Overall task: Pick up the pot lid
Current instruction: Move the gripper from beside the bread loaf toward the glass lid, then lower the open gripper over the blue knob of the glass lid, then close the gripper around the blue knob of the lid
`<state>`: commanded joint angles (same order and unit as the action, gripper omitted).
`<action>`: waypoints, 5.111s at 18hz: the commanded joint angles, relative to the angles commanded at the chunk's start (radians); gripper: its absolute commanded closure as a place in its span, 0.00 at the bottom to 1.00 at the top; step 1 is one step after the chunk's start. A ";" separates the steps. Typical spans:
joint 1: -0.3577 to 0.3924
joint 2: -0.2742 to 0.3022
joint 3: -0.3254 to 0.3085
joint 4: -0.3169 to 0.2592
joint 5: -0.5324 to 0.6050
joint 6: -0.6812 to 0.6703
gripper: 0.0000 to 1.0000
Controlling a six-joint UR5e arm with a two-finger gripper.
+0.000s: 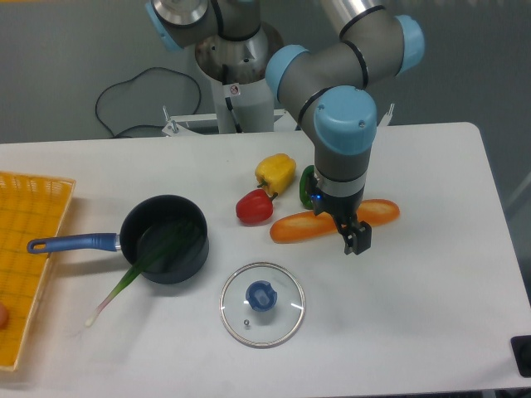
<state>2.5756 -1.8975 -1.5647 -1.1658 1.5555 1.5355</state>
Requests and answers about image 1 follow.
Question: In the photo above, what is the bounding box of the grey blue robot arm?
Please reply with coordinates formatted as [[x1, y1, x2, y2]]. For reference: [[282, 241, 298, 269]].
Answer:
[[145, 1, 425, 254]]

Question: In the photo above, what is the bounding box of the black device at table edge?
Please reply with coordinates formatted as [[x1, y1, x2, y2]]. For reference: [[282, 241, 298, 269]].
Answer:
[[510, 335, 531, 378]]

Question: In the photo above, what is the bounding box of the green bell pepper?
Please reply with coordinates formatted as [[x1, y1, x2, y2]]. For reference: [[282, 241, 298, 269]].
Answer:
[[299, 165, 314, 210]]

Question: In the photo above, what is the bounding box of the red bell pepper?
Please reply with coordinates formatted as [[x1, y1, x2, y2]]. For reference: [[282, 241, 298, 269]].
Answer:
[[236, 188, 278, 225]]

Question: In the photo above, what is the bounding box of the yellow woven basket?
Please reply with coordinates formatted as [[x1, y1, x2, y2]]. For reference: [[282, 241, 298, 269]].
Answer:
[[1, 171, 76, 371]]

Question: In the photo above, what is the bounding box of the white table clamp bracket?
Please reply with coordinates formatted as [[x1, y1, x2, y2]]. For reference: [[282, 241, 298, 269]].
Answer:
[[162, 106, 295, 137]]

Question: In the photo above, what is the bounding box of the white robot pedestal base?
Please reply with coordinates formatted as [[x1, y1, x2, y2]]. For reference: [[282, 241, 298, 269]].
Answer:
[[195, 22, 284, 133]]

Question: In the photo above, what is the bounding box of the glass pot lid blue knob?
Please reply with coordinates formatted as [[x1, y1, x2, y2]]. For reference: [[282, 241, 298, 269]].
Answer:
[[218, 261, 307, 349]]

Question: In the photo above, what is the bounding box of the black cable on floor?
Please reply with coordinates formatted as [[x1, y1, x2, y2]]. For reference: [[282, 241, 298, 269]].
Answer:
[[95, 66, 202, 139]]

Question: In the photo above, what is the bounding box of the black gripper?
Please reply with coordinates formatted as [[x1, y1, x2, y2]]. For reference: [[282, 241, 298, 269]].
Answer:
[[307, 168, 372, 255]]

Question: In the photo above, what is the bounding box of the dark pot blue handle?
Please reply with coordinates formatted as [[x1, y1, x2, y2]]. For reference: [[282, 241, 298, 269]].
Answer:
[[27, 195, 209, 284]]

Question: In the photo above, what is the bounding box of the green spring onion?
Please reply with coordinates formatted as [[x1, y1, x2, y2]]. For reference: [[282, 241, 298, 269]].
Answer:
[[85, 221, 202, 328]]

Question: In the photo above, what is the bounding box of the yellow bell pepper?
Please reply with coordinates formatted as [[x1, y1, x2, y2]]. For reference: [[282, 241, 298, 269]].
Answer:
[[255, 153, 296, 197]]

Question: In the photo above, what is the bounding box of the orange baguette bread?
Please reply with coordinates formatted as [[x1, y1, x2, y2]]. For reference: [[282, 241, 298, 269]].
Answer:
[[270, 199, 401, 244]]

